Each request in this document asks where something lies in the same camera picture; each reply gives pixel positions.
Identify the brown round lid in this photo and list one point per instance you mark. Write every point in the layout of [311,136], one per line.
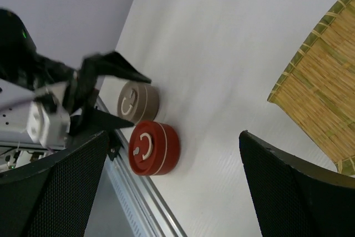
[133,102]

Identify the red round lid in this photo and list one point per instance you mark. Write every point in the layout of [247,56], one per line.
[147,148]

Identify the bamboo tray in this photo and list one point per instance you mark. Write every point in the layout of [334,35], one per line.
[316,89]

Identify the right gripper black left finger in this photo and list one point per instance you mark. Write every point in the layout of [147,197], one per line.
[53,196]

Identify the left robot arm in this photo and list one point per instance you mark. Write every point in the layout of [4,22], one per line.
[23,66]

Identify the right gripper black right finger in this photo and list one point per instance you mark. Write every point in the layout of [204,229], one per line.
[293,197]

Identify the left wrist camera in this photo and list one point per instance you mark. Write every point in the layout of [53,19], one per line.
[45,128]

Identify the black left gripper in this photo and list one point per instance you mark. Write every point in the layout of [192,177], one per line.
[69,89]

